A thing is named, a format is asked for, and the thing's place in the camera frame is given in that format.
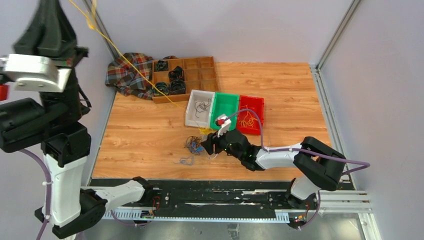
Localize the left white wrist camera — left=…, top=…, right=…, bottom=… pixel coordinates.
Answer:
left=0, top=54, right=72, bottom=93

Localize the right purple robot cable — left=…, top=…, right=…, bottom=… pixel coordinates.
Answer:
left=218, top=108, right=371, bottom=231

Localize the rolled dark belt top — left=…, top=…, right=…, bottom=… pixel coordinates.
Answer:
left=154, top=60, right=169, bottom=72

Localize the yellow cable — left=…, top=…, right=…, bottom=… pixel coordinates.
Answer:
left=239, top=108, right=256, bottom=129
left=67, top=0, right=213, bottom=137

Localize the white plastic bin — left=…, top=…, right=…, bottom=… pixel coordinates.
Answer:
left=185, top=90, right=216, bottom=128

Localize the green plastic bin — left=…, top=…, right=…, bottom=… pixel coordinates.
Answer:
left=209, top=92, right=240, bottom=130

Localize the wooden compartment tray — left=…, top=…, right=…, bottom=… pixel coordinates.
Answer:
left=150, top=56, right=221, bottom=104

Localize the plaid cloth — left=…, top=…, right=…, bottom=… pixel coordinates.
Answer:
left=104, top=52, right=154, bottom=100

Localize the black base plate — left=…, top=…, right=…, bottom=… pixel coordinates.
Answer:
left=120, top=179, right=320, bottom=220

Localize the rolled dark patterned belt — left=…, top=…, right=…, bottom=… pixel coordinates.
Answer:
left=168, top=79, right=186, bottom=95

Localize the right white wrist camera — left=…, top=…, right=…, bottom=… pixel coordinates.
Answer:
left=215, top=114, right=232, bottom=137

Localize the rolled green-black belt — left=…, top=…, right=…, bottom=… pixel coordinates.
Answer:
left=153, top=81, right=170, bottom=97

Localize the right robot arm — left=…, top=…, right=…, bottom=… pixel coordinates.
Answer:
left=201, top=129, right=345, bottom=209

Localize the aluminium frame rail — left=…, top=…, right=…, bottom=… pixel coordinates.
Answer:
left=101, top=186, right=381, bottom=240

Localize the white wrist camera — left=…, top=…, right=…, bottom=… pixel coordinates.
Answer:
left=215, top=114, right=232, bottom=137
left=0, top=54, right=72, bottom=93

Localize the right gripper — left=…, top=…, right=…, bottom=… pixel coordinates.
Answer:
left=201, top=126, right=243, bottom=161

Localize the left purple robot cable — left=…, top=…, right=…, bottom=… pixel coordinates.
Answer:
left=18, top=82, right=56, bottom=240

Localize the red plastic bin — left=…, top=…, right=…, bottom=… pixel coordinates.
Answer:
left=236, top=95, right=265, bottom=135

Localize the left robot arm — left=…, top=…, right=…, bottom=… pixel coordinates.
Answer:
left=0, top=0, right=153, bottom=240

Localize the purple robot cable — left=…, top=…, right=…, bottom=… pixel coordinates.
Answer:
left=18, top=82, right=56, bottom=240
left=218, top=108, right=371, bottom=231

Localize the rolled dark belt middle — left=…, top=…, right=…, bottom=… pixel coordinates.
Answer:
left=168, top=65, right=185, bottom=83

